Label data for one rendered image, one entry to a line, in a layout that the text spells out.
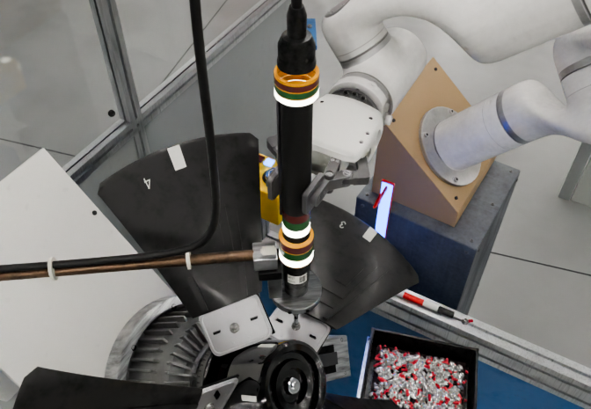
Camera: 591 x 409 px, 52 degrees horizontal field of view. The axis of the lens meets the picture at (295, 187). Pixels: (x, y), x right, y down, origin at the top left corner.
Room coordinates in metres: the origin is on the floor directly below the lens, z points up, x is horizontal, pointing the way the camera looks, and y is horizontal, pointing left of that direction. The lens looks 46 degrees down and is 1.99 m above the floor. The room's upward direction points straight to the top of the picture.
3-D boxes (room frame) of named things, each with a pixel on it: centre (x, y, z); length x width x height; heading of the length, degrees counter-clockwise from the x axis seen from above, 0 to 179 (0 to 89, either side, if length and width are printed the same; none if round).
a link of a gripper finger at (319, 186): (0.48, -0.04, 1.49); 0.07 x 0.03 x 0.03; 151
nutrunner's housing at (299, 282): (0.48, 0.00, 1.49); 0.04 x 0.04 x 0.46
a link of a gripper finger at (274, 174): (0.51, 0.02, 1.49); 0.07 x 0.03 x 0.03; 151
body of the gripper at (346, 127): (0.58, -0.05, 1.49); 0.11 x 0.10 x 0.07; 151
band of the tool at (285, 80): (0.48, 0.00, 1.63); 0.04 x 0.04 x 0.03
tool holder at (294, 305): (0.48, 0.01, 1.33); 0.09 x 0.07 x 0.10; 96
